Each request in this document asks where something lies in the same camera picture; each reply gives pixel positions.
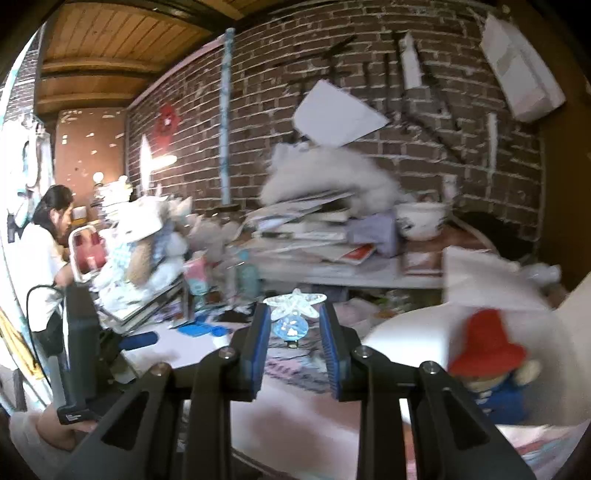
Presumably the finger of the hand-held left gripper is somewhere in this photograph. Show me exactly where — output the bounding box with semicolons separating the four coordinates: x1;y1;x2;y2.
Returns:
121;331;160;352

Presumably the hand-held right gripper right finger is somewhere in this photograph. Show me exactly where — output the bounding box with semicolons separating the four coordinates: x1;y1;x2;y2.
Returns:
321;301;539;480

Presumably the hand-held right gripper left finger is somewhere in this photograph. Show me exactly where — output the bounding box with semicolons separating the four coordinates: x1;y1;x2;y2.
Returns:
53;302;273;480

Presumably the clear starfish ornament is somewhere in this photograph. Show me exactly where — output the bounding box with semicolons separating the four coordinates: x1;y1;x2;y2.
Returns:
263;287;328;348

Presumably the white cardboard box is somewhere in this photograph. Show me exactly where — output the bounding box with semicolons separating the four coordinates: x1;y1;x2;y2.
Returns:
365;246;591;428

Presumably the bear doll with red hat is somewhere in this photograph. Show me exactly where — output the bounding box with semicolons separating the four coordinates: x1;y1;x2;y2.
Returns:
447;309;543;425

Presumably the person's left hand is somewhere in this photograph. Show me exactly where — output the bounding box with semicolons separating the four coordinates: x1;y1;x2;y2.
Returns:
9;408;100;467

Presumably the blue plastic item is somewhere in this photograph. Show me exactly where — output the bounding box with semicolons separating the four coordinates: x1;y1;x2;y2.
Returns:
178;323;227;340

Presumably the teal glass jar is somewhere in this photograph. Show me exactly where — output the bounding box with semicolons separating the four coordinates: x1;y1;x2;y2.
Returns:
235;263;259;301

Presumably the white shelf board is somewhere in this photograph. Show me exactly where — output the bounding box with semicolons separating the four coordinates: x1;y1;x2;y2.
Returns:
252;254;446;291

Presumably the pile of plush toys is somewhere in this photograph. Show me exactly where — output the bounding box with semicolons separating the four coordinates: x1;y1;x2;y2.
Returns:
95;196;185;301

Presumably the pile of books and papers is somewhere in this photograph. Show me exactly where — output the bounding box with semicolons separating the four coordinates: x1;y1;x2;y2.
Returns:
240;191;377;266

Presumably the grey plush toy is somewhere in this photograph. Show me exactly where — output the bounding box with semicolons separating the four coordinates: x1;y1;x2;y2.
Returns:
187;217;232;264

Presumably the purple cloth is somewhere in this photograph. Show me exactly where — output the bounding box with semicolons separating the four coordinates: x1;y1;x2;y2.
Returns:
346;213;400;258

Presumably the red-brown book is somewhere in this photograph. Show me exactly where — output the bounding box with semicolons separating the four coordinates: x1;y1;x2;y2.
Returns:
399;231;490;278

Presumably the white printed bowl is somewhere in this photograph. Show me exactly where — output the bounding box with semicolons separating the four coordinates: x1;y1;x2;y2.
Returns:
396;202;450;241

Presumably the white fluffy cloth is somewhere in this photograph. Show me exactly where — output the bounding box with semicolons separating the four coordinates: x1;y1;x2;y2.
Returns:
259;141;407;213

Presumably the white paper sheet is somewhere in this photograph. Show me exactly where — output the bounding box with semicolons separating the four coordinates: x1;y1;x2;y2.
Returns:
293;79;391;149

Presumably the blue and white pole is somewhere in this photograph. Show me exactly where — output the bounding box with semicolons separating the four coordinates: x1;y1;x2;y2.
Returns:
221;28;236;206

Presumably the white paper pack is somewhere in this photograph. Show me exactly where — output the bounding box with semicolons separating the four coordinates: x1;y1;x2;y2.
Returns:
479;13;566;123

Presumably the black cable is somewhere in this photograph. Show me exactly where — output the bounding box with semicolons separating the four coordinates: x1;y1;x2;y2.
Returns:
25;284;68;352

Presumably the white cable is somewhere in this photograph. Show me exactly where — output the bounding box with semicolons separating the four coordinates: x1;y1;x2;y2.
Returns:
450;217;499;254

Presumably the red wall ornament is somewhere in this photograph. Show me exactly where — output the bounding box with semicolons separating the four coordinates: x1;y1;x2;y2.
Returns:
154;104;181;148

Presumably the wide white wall strip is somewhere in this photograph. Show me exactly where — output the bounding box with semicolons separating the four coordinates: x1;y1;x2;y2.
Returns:
399;32;423;90

